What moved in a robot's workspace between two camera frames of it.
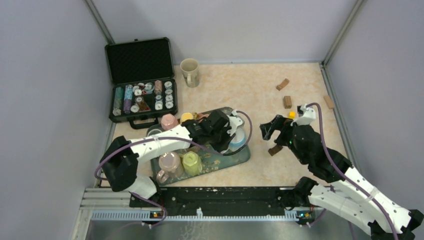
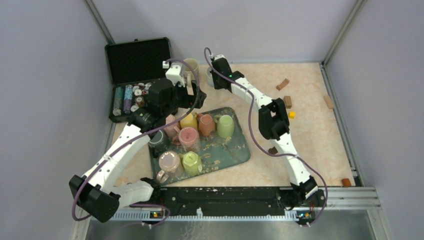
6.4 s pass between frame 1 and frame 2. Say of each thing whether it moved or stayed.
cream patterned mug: stayed
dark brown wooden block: stayed
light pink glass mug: stayed
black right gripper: moved
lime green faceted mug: stayed
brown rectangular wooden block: stayed
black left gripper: moved
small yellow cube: stayed
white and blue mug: moved
